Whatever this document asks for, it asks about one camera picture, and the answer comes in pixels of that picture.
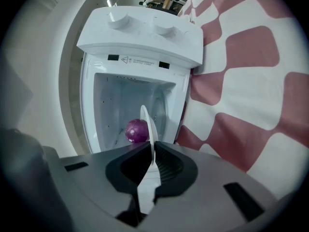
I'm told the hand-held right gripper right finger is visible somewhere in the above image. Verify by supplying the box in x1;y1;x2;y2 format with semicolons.
152;141;279;228

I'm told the white microwave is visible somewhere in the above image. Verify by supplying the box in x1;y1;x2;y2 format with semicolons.
76;5;205;155

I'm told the purple eggplant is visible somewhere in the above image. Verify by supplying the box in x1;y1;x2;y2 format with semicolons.
125;118;151;144

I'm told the pink white checkered tablecloth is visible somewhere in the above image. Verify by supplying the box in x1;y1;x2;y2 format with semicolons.
173;0;309;201

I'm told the white round plate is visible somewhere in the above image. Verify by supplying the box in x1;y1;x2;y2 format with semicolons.
137;104;161;215

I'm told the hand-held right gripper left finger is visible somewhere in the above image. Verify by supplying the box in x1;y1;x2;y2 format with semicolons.
59;142;155;228

